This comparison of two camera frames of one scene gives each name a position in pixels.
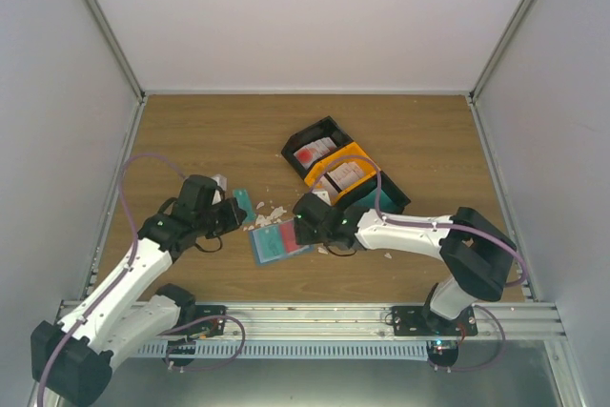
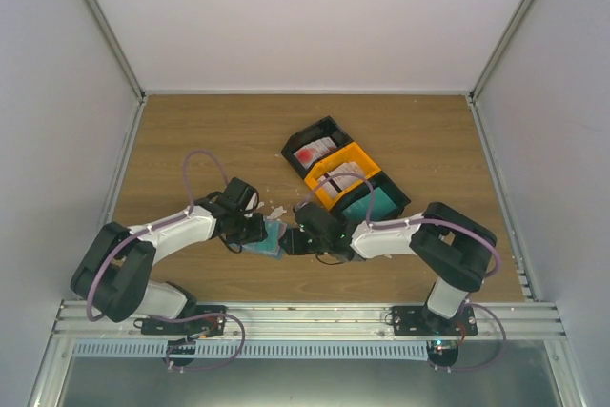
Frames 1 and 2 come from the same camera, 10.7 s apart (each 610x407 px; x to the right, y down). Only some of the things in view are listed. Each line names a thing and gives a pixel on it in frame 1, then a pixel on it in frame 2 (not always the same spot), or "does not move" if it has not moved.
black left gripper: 233,220 to 258,234
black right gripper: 303,235 to 294,247
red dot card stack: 313,151 does not move
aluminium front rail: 367,323 does not move
